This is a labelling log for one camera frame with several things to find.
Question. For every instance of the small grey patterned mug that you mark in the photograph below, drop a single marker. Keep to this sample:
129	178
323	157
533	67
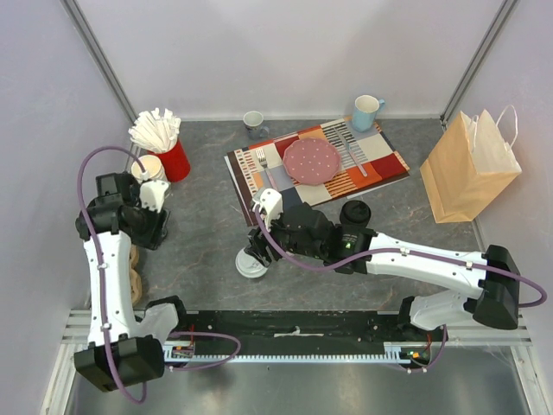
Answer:
254	125

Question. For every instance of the cable duct rail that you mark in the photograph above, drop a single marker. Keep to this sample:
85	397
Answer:
176	354

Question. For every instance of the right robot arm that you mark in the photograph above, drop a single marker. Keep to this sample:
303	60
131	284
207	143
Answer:
479	286

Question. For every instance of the patchwork placemat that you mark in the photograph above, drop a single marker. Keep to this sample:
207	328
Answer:
381	160

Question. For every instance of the black lid stack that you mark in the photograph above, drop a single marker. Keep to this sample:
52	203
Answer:
355	213

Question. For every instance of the fork pink handle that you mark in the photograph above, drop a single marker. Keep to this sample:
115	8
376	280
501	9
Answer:
264	164

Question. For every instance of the white paper cup stack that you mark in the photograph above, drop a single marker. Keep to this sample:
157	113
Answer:
151	168

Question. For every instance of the pink dotted plate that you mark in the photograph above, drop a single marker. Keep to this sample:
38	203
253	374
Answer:
311	161

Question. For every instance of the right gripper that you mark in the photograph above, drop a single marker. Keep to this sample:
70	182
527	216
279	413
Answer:
263	244

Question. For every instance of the brown paper bag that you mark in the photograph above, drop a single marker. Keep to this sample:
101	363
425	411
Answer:
469	167

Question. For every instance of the light blue mug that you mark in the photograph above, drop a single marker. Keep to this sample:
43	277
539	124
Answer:
366	108

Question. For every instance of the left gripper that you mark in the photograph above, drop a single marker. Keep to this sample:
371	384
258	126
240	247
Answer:
152	239

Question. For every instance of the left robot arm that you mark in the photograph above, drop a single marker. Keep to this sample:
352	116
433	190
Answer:
122	348

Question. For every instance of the cardboard cup carrier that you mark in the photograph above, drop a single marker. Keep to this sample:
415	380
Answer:
136	288

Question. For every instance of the white lid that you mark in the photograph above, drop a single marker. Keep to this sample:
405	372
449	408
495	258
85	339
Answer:
248	266

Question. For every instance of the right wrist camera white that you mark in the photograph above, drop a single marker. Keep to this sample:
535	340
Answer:
268	202

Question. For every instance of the red straw holder cup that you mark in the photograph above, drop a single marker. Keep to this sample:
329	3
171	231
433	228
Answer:
175	162

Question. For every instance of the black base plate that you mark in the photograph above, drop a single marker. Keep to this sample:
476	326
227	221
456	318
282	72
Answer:
294	332

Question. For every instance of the white wrapped straws bundle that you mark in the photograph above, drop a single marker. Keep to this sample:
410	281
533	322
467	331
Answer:
154	131

